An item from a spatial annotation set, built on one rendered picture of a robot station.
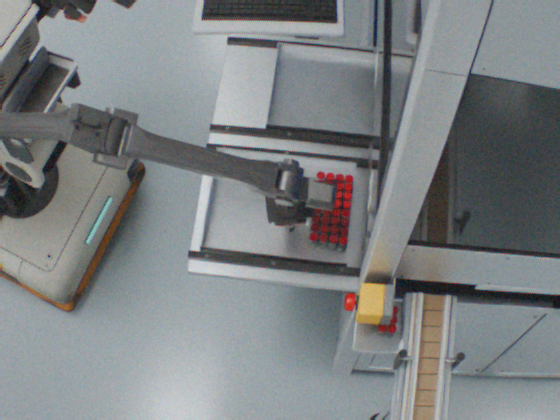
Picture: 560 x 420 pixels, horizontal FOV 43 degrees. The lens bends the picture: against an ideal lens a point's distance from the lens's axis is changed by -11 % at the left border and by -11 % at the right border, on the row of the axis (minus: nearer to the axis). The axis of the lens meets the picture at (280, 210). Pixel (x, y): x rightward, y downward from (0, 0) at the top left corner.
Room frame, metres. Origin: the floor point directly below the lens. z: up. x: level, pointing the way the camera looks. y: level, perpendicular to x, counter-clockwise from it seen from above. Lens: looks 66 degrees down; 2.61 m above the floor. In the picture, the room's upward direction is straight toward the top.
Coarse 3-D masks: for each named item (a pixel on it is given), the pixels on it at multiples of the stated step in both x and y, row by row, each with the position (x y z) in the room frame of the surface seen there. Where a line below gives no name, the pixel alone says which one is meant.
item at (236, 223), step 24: (312, 168) 0.89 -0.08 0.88; (336, 168) 0.89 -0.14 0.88; (216, 192) 0.82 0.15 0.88; (240, 192) 0.82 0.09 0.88; (216, 216) 0.76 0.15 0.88; (240, 216) 0.76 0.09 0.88; (264, 216) 0.76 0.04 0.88; (216, 240) 0.70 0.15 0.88; (240, 240) 0.70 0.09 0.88; (264, 240) 0.70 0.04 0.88; (288, 240) 0.70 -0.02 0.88; (336, 264) 0.63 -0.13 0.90
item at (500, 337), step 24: (408, 288) 0.58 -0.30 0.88; (432, 288) 0.58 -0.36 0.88; (456, 288) 0.57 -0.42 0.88; (456, 312) 0.54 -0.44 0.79; (480, 312) 0.53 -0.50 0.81; (504, 312) 0.53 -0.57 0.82; (528, 312) 0.52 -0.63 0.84; (552, 312) 0.51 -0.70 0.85; (456, 336) 0.53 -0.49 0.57; (480, 336) 0.53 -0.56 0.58; (504, 336) 0.52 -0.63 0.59; (528, 336) 0.51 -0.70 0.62; (552, 336) 0.50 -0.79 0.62; (360, 360) 0.55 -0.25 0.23; (384, 360) 0.55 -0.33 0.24; (480, 360) 0.52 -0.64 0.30; (504, 360) 0.51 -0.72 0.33; (528, 360) 0.50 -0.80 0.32; (552, 360) 0.49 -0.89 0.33
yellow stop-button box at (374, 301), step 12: (360, 288) 0.53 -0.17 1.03; (372, 288) 0.53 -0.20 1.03; (384, 288) 0.53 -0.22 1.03; (360, 300) 0.50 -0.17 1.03; (372, 300) 0.50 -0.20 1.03; (384, 300) 0.50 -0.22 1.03; (360, 312) 0.48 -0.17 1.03; (372, 312) 0.47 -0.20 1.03; (384, 312) 0.47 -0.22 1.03; (384, 324) 0.47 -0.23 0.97
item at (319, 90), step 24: (288, 48) 1.24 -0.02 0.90; (312, 48) 1.24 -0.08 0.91; (336, 48) 1.23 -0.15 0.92; (288, 72) 1.17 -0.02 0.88; (312, 72) 1.17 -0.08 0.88; (336, 72) 1.18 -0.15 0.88; (360, 72) 1.18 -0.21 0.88; (288, 96) 1.09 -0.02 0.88; (312, 96) 1.10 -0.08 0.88; (336, 96) 1.10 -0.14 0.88; (360, 96) 1.10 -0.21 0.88; (288, 120) 1.02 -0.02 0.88; (312, 120) 1.02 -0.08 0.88; (336, 120) 1.02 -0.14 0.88; (360, 120) 1.03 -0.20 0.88
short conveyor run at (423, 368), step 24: (408, 312) 0.50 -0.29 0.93; (432, 312) 0.50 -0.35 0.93; (408, 336) 0.44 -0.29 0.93; (432, 336) 0.44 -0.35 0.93; (408, 360) 0.39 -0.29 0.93; (432, 360) 0.38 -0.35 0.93; (456, 360) 0.37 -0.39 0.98; (408, 384) 0.33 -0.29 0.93; (432, 384) 0.33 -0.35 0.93; (408, 408) 0.27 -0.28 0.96; (432, 408) 0.27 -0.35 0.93
